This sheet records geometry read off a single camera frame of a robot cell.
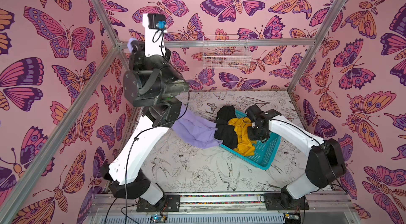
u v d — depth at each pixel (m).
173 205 0.73
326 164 0.44
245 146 0.83
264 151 0.90
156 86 0.30
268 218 0.70
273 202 0.73
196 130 0.78
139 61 0.37
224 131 0.88
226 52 0.95
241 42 0.92
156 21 0.33
